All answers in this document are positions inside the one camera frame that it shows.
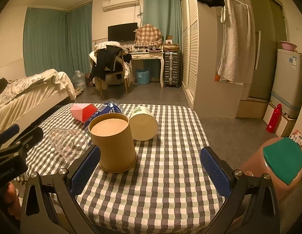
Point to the black item on bed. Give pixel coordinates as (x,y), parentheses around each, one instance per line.
(3,84)

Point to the white air conditioner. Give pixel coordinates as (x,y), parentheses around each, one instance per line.
(110,5)

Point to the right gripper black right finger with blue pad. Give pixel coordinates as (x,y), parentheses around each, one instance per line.
(250,202)

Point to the blue laundry basket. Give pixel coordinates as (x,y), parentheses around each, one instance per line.
(143,77)

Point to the teal left curtain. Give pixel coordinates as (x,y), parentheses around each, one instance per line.
(55,39)

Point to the wooden chair with clothes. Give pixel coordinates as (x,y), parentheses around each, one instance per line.
(110,58)

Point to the clear plastic cup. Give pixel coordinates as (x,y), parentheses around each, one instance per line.
(69,143)

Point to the teal curtain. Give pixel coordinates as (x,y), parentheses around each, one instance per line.
(164,15)
(55,39)

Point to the bed with white sheets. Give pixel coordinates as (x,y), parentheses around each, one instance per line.
(26,99)

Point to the white hanging towel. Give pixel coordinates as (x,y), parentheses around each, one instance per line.
(238,50)

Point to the pink red faceted cup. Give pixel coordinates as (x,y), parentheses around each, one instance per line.
(82,112)

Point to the brown paper cup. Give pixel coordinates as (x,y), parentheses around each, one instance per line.
(112,134)

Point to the red bottle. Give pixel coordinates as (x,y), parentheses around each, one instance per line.
(275,119)

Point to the plaid cloth pile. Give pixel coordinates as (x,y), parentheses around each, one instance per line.
(148,36)

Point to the teal right curtain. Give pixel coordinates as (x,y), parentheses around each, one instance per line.
(164,15)

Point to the dark ribbed suitcase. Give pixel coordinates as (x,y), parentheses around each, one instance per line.
(172,69)

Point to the white small refrigerator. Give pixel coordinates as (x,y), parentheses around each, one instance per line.
(287,85)

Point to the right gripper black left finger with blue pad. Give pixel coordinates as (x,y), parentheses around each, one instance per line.
(38,214)

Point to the person's left hand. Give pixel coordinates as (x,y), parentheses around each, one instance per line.
(12,201)

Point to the white louvered wardrobe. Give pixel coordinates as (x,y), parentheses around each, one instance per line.
(200,46)

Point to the brown stool green cushion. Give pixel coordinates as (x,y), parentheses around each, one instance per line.
(281,158)

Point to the white paper cup green print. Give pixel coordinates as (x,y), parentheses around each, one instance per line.
(143,125)

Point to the black monitor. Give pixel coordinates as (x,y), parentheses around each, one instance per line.
(122,32)

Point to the pink basin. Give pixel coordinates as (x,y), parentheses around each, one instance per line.
(288,46)

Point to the brown box on suitcase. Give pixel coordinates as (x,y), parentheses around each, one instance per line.
(168,47)

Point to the large water jug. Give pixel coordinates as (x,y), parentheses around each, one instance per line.
(79,80)

